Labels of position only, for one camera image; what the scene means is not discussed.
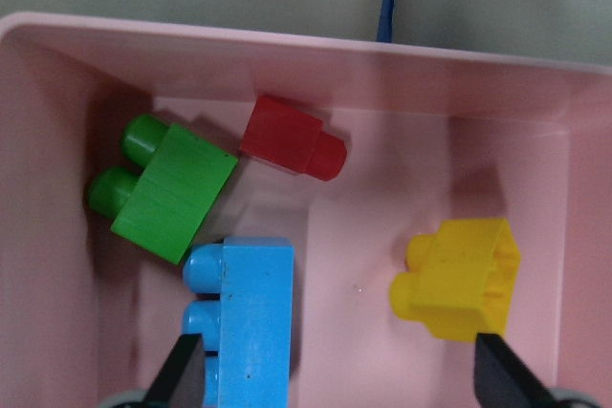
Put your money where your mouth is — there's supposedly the red toy block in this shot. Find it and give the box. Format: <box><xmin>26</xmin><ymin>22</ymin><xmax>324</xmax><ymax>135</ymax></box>
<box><xmin>239</xmin><ymin>96</ymin><xmax>347</xmax><ymax>182</ymax></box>

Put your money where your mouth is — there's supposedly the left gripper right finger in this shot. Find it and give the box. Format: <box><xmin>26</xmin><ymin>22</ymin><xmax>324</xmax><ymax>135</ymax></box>
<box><xmin>473</xmin><ymin>333</ymin><xmax>557</xmax><ymax>408</ymax></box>

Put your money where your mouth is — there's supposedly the blue toy block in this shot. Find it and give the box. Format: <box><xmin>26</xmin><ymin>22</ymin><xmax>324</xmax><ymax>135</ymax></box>
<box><xmin>183</xmin><ymin>237</ymin><xmax>295</xmax><ymax>407</ymax></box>

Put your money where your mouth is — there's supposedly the green toy block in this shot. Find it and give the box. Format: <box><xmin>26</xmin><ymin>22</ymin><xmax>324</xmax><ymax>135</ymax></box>
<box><xmin>87</xmin><ymin>115</ymin><xmax>238</xmax><ymax>265</ymax></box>

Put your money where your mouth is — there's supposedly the yellow toy block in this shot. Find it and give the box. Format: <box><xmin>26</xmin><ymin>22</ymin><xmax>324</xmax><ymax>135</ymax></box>
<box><xmin>389</xmin><ymin>218</ymin><xmax>521</xmax><ymax>342</ymax></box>

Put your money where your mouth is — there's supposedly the pink plastic box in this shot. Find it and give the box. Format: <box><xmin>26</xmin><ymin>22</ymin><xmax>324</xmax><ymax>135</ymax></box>
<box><xmin>1</xmin><ymin>12</ymin><xmax>611</xmax><ymax>407</ymax></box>

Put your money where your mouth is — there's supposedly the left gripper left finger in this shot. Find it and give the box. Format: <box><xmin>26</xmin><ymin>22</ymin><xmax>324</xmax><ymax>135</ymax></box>
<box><xmin>142</xmin><ymin>333</ymin><xmax>206</xmax><ymax>408</ymax></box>

